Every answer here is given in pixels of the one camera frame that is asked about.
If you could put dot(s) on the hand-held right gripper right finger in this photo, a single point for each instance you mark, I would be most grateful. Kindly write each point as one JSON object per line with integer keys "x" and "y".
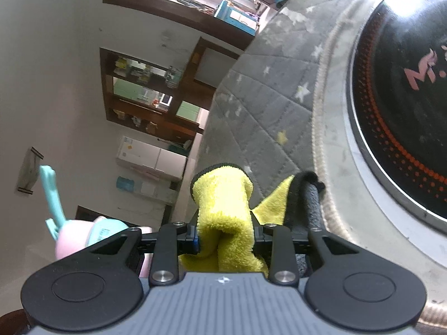
{"x": 260, "y": 240}

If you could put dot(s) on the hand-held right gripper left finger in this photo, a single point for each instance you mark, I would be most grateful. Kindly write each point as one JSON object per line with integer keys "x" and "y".
{"x": 195, "y": 244}

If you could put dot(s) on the yellow microfiber cloth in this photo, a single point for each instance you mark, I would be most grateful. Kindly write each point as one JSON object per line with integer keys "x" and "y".
{"x": 223, "y": 209}

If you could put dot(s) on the pink lid with teal antlers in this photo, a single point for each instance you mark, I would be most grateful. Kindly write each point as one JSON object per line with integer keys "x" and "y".
{"x": 73, "y": 239}

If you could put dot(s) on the white water dispenser blue bottle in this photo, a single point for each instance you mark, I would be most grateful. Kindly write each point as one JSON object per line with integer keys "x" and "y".
{"x": 125, "y": 183}

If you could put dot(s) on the white refrigerator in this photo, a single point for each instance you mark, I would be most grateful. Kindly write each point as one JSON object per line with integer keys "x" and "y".
{"x": 146, "y": 155}

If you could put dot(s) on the glass jar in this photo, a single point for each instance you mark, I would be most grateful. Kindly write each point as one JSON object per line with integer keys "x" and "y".
{"x": 173, "y": 84}
{"x": 174, "y": 76}

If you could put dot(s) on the dark wooden side table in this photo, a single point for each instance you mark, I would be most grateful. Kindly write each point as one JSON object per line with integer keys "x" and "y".
{"x": 195, "y": 66}

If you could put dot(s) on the dark wooden shelf cabinet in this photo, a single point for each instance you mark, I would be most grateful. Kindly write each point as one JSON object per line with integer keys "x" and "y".
{"x": 108, "y": 87}

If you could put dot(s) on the round black induction cooktop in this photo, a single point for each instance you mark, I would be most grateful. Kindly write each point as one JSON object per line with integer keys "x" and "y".
{"x": 401, "y": 87}

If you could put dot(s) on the blue washbasin cabinet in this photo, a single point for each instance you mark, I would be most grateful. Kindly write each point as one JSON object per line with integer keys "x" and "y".
{"x": 237, "y": 17}

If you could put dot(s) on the clear wall holder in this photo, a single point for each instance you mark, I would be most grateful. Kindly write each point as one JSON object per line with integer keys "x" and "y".
{"x": 29, "y": 171}

